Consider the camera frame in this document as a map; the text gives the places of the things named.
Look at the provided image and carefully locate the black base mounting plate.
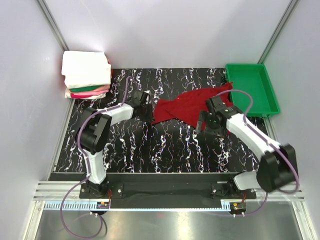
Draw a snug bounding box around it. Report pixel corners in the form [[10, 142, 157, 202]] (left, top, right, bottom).
[[48, 171, 267, 210]]

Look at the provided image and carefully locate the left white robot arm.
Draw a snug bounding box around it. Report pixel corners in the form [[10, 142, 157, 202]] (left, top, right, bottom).
[[75, 90, 153, 198]]

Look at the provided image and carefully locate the pink folded t shirt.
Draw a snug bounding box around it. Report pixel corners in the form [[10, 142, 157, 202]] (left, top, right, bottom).
[[65, 84, 110, 100]]

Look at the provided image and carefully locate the left aluminium corner post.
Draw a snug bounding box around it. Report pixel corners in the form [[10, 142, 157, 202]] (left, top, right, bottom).
[[35, 0, 69, 51]]

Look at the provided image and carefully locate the aluminium corner post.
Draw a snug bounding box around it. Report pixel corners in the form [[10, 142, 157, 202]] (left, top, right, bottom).
[[35, 0, 69, 51], [257, 0, 300, 64]]

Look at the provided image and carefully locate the green plastic tray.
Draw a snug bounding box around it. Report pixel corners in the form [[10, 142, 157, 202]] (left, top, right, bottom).
[[225, 63, 280, 118]]

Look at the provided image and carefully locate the white folded t shirt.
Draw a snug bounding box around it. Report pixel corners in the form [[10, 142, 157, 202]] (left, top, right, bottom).
[[61, 50, 111, 89]]

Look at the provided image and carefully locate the green folded t shirt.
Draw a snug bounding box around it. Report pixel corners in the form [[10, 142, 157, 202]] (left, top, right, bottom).
[[68, 85, 102, 93]]

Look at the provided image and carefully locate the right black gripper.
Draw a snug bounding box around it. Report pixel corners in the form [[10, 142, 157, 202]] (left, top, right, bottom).
[[195, 110, 227, 139]]

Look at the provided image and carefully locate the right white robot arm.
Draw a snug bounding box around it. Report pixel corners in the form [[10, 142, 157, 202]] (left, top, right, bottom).
[[196, 96, 299, 199]]

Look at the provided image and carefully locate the right aluminium corner post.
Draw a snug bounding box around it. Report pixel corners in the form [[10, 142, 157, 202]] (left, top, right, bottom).
[[257, 0, 300, 64]]

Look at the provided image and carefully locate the red t shirt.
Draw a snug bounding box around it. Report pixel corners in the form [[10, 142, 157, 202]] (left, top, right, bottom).
[[152, 82, 233, 128]]

